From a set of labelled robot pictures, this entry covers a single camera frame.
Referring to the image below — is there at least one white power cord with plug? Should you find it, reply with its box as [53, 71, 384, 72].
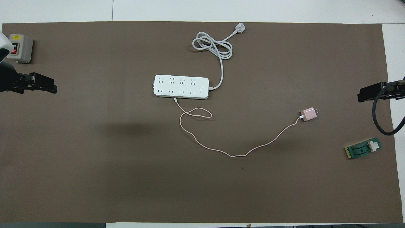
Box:
[192, 22, 246, 91]

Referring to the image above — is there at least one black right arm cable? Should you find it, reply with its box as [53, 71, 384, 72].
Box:
[372, 76, 405, 136]

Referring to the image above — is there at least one white power strip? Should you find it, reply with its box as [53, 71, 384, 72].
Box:
[153, 75, 209, 100]

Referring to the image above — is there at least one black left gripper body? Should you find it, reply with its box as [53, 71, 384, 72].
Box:
[0, 62, 30, 94]

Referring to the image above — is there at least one brown table mat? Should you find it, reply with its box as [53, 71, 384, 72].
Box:
[0, 21, 403, 223]

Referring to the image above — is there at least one green knife switch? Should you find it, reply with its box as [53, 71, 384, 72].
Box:
[344, 137, 382, 160]

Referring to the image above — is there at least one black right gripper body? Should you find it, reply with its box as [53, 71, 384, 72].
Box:
[384, 80, 405, 99]

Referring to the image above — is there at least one pink charging cable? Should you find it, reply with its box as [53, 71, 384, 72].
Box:
[173, 98, 305, 158]

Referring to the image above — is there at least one grey on-off switch box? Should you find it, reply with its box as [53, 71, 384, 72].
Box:
[7, 34, 33, 64]

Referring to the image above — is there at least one pink charger adapter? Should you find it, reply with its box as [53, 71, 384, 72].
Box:
[300, 108, 318, 122]

